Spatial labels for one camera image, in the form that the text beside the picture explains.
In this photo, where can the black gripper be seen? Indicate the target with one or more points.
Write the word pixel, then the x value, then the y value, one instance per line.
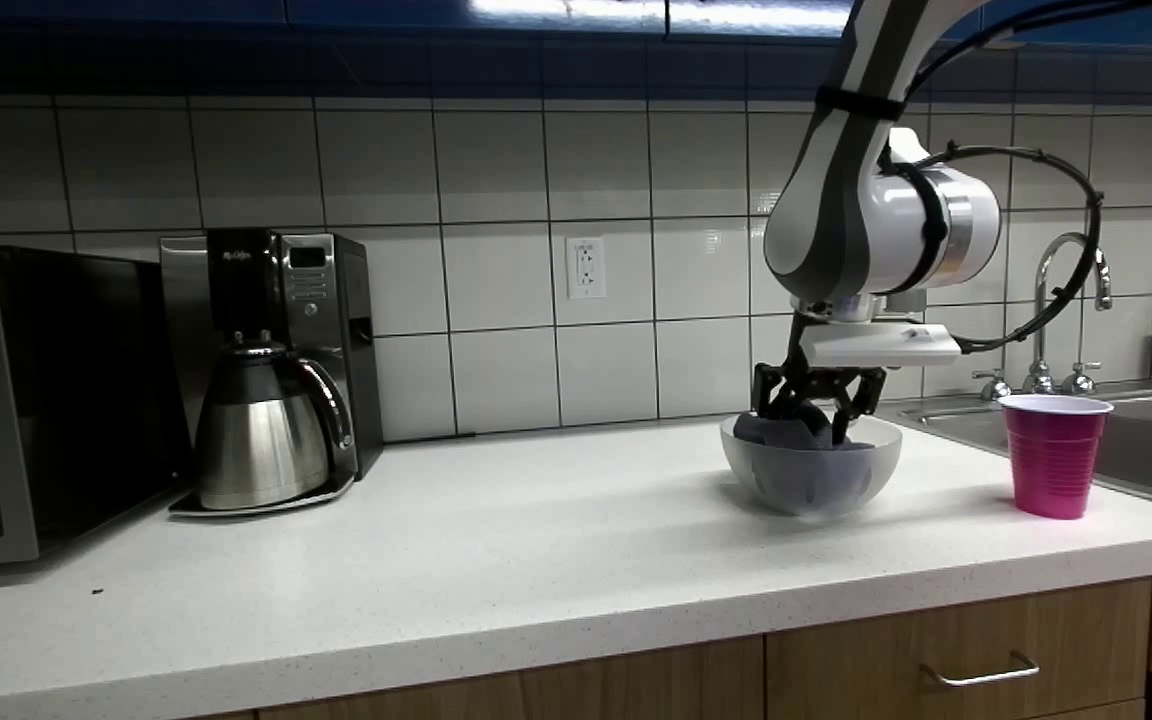
pixel 819 387

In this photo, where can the grey cloth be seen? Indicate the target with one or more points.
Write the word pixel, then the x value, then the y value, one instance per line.
pixel 791 445

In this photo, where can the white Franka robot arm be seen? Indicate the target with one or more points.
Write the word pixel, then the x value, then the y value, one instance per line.
pixel 856 201

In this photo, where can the clear plastic bowl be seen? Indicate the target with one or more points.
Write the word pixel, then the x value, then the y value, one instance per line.
pixel 809 481

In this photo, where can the chrome sink faucet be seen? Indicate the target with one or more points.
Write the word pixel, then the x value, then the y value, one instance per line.
pixel 1040 334

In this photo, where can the red plastic cup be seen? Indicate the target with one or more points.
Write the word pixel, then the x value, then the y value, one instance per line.
pixel 1055 461

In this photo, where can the wooden drawer front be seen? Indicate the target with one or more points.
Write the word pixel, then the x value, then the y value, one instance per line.
pixel 563 693
pixel 856 662

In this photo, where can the stainless steel sink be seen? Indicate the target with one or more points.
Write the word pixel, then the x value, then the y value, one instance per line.
pixel 1148 445

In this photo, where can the black coffee maker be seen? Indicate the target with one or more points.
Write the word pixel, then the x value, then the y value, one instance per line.
pixel 323 307

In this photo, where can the stainless steel carafe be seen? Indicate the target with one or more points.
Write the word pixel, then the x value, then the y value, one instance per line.
pixel 263 435

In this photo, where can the blue upper cabinet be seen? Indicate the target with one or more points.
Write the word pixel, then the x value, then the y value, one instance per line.
pixel 271 41

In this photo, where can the black steel microwave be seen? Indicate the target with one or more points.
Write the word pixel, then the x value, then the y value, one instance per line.
pixel 58 401

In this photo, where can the white wall outlet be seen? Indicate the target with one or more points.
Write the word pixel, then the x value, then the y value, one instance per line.
pixel 587 264

